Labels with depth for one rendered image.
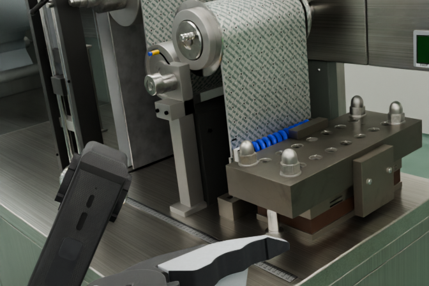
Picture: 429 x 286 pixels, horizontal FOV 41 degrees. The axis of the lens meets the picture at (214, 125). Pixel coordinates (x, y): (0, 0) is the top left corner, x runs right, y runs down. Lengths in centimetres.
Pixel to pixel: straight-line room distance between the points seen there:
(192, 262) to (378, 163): 78
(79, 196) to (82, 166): 1
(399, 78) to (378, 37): 285
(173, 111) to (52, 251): 82
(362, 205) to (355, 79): 321
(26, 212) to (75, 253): 105
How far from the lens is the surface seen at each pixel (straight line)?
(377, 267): 113
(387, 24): 121
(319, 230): 106
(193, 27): 107
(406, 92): 407
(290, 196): 96
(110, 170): 29
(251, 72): 112
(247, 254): 38
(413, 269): 124
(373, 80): 419
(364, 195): 109
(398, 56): 120
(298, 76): 122
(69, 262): 30
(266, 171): 102
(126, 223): 120
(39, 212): 134
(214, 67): 108
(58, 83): 134
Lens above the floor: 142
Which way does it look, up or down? 18 degrees down
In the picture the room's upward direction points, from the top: 7 degrees counter-clockwise
